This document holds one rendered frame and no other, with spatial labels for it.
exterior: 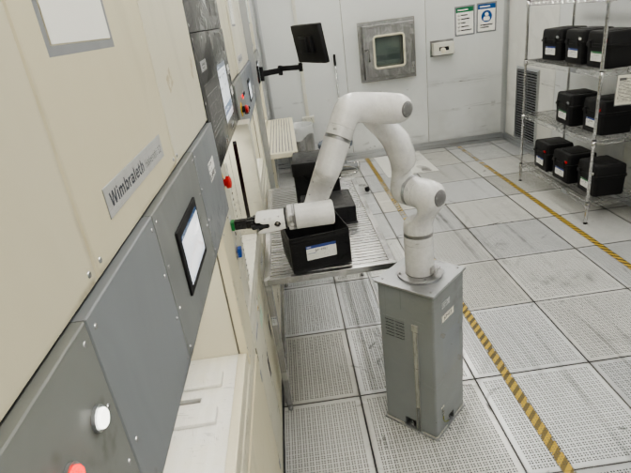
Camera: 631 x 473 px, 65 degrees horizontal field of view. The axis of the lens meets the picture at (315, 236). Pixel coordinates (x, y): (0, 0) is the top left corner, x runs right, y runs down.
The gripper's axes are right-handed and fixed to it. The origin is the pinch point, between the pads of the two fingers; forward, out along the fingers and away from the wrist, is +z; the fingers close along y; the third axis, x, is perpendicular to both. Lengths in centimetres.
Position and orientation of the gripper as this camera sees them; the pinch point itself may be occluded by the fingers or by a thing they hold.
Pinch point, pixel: (240, 223)
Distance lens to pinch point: 168.3
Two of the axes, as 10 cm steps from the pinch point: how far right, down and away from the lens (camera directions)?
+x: -1.2, -9.1, -4.1
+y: -0.7, -4.0, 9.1
